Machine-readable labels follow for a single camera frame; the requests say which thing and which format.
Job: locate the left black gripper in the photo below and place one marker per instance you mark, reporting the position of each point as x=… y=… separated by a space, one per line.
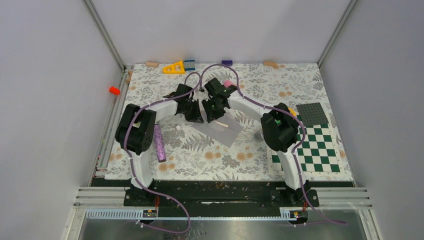
x=197 y=116

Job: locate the purple glitter microphone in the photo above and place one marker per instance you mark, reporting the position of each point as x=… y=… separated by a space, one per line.
x=159 y=144

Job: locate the wooden block right back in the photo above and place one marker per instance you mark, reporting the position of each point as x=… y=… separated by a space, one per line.
x=271 y=64

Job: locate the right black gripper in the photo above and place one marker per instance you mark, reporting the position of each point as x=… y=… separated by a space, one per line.
x=211 y=116

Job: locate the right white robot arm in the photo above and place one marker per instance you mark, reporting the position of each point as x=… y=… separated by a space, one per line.
x=279 y=128

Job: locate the black microphone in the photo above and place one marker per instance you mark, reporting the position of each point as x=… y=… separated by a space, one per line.
x=258 y=136

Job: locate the lego toy on chessboard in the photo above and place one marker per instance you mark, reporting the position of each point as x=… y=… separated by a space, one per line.
x=292 y=112

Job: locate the dark purple lego brick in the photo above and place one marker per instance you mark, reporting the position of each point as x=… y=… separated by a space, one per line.
x=227 y=62

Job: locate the blue grey lego brick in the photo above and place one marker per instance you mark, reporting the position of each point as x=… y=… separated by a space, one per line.
x=189 y=65

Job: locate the yellow triangle toy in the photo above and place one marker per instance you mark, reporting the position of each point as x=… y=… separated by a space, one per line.
x=175 y=68

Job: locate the floral table mat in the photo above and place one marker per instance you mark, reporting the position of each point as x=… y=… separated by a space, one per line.
x=191 y=155

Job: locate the wooden block left back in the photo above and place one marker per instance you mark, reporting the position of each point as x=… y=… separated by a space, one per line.
x=151 y=64

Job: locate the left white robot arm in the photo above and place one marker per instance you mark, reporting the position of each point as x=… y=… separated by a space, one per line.
x=135 y=131

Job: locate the green white chessboard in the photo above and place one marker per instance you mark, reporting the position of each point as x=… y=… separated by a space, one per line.
x=319 y=154

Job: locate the orange red cylinder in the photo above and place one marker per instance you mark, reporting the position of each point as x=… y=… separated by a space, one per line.
x=115 y=91

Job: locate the wooden block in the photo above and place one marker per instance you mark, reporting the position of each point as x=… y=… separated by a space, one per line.
x=151 y=64
x=271 y=64

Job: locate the pink toy microphone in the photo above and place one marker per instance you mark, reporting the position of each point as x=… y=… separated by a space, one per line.
x=227 y=83

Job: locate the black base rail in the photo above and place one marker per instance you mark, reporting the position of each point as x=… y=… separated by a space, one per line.
x=206 y=198

